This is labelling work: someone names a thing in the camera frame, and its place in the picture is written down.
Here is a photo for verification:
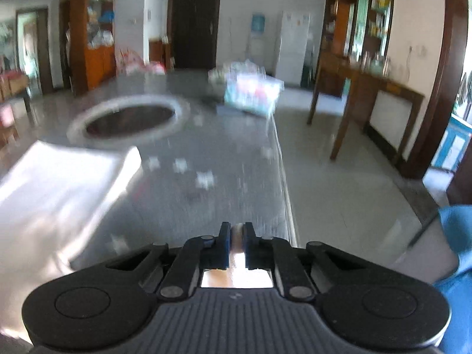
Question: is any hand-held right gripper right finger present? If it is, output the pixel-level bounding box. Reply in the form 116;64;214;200
244;222;369;301

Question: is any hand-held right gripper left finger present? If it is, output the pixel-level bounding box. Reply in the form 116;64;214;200
105;222;232;301

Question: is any white garment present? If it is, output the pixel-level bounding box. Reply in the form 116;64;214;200
0;139;144;268

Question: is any tissue box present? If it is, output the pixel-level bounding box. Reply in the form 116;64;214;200
223;72;285;119

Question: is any round dark table inset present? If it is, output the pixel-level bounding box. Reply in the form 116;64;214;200
67;94;189;149

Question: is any wooden side desk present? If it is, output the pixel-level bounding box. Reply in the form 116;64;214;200
307;52;425;162

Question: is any white refrigerator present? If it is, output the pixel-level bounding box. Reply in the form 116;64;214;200
275;10;311;86

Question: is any pink play tent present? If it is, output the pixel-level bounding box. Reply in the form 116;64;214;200
115;46;166;77

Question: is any water dispenser with blue bottle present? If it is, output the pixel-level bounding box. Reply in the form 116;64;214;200
246;13;268;68

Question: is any dark wooden door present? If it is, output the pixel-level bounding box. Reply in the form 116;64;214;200
169;0;222;70

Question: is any blue cabinet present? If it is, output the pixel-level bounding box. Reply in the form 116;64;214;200
431;114;472;173

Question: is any orange wooden shelf cabinet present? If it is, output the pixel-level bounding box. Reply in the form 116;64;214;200
69;0;118;94

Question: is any wooden shelf cabinet with glass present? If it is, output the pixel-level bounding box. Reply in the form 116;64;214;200
324;0;396;69

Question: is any brown interior door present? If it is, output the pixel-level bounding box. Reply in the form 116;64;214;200
15;6;55;96

